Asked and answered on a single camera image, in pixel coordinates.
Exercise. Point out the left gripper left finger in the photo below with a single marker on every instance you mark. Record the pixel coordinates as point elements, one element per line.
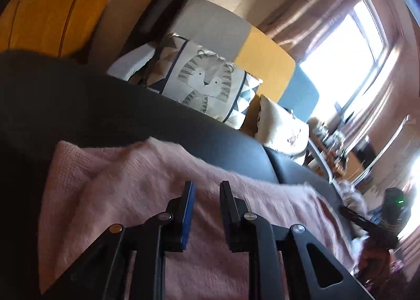
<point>129,263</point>

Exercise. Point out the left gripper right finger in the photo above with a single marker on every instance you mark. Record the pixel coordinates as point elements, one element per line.
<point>284,263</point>

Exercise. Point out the pink knit sweater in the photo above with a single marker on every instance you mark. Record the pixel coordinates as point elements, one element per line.
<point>87,190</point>

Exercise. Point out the person's right hand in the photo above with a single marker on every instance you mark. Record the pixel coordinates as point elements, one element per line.
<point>374,266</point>

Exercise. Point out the cream fluffy blanket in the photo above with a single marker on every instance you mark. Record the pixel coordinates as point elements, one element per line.
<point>351,197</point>

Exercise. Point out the cluttered wooden side table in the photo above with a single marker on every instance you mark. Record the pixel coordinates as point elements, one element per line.
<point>344,165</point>

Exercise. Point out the cream embroidered cushion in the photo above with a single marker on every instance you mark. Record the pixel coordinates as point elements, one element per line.
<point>280,130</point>

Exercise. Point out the black leather ottoman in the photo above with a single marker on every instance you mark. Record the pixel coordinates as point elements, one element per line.
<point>45,100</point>

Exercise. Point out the tiger print cushion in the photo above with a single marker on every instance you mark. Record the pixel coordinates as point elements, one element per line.
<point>201,79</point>

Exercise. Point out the grey yellow blue sofa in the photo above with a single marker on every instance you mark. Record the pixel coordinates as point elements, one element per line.
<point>229,40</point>

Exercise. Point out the pink window curtain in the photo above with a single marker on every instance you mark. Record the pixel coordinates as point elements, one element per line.
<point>363,58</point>

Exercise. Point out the dark rolled yoga mat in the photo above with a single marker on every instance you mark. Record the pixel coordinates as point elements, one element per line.
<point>153,23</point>

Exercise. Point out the orange wooden cabinet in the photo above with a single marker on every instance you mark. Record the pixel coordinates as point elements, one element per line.
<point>57,28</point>

